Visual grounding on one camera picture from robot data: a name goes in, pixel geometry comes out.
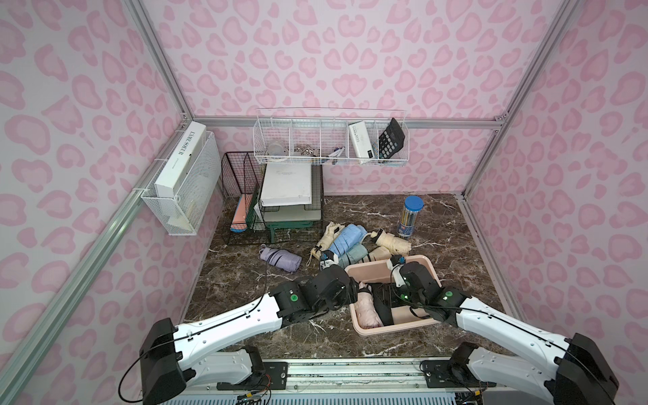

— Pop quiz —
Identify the pink umbrella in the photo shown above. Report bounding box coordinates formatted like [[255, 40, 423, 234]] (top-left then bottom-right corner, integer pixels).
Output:
[[354, 283, 383, 329]]

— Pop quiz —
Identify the long white box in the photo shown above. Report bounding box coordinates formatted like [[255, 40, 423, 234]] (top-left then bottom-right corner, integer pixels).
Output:
[[155, 121, 207, 198]]

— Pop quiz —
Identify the white paper stack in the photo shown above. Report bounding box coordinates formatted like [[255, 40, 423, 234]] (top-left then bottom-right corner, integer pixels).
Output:
[[261, 163, 312, 207]]

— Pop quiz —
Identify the black calculator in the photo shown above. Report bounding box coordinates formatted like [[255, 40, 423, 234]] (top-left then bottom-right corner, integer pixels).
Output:
[[378, 118, 406, 164]]

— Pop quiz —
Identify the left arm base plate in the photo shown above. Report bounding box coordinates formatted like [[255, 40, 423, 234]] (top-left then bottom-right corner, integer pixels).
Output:
[[217, 361, 289, 392]]

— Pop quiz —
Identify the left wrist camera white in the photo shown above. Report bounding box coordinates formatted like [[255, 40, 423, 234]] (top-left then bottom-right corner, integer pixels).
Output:
[[319, 251, 339, 270]]

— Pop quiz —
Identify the aluminium front rail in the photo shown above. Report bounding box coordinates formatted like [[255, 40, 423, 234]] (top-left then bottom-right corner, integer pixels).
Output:
[[136, 353, 558, 405]]

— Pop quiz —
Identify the black wire file rack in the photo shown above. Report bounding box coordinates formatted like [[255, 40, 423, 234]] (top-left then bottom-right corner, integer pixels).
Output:
[[220, 152, 324, 245]]

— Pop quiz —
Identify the blue lid pencil jar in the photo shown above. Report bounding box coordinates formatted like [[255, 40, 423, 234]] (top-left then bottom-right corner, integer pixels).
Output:
[[398, 196, 425, 239]]

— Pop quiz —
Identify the pink plastic storage box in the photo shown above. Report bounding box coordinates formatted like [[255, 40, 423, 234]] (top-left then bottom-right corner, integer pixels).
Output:
[[346, 259, 439, 338]]

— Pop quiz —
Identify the small white box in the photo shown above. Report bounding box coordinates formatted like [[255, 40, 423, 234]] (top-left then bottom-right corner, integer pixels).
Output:
[[349, 121, 374, 164]]

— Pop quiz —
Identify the white wire side basket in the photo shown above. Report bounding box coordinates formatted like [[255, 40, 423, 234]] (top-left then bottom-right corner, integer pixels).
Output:
[[142, 131, 221, 236]]

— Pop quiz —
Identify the blue folded umbrella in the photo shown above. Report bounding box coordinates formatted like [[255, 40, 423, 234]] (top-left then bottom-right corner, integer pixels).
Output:
[[329, 224, 367, 258]]

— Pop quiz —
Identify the black umbrella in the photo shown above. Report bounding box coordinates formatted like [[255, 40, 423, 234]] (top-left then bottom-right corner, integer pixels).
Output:
[[370, 283, 406, 327]]

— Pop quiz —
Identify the mint green folded umbrella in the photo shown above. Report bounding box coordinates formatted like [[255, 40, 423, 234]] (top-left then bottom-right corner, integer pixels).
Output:
[[339, 243, 368, 268]]

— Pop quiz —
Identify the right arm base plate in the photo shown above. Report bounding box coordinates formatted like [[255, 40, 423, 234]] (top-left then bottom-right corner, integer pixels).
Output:
[[419, 359, 496, 390]]

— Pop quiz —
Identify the green document tray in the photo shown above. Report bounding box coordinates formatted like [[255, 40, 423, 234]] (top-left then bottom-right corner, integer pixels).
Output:
[[254, 204, 322, 243]]

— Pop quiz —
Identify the purple umbrella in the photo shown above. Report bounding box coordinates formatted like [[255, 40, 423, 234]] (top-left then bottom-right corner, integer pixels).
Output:
[[259, 245, 302, 273]]

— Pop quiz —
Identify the cream umbrella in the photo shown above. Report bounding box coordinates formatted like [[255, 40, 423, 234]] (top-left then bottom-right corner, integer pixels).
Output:
[[310, 222, 345, 260], [369, 229, 412, 256]]

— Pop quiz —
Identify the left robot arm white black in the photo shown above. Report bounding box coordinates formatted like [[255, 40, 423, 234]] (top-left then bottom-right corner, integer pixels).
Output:
[[135, 265, 359, 404]]

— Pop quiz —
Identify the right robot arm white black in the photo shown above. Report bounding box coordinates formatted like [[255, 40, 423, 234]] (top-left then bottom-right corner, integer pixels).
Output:
[[388, 260, 619, 404]]

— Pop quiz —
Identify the white wire wall basket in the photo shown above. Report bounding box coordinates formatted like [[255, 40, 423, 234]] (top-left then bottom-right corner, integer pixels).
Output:
[[252, 107, 409, 166]]

